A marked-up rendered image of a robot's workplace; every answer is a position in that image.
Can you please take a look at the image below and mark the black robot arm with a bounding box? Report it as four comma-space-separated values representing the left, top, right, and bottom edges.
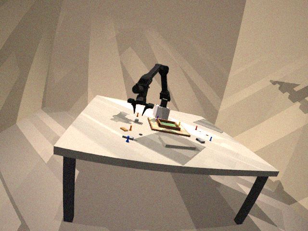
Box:
132, 64, 171, 108

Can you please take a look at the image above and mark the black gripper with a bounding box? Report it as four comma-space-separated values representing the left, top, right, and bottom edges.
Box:
127, 93, 154, 116

